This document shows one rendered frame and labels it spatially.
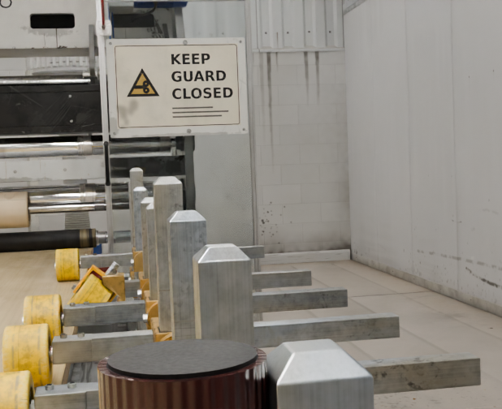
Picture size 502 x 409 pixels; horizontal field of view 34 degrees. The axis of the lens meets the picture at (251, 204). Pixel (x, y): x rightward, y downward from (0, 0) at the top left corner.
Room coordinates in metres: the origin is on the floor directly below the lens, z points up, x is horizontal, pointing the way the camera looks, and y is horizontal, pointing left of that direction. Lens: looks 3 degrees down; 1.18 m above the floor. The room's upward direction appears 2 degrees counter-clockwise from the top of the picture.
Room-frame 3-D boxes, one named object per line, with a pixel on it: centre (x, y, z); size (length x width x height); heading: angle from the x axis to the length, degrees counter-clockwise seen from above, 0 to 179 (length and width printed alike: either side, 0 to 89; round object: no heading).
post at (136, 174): (2.27, 0.31, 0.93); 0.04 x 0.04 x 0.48; 10
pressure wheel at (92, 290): (1.55, 0.31, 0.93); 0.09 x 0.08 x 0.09; 100
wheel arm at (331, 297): (1.33, 0.09, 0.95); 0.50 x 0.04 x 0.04; 100
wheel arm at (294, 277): (1.59, 0.07, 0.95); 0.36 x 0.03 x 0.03; 100
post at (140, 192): (2.02, 0.27, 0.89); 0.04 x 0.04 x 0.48; 10
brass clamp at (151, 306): (1.31, 0.15, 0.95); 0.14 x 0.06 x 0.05; 10
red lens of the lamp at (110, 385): (0.29, 0.03, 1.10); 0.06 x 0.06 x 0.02
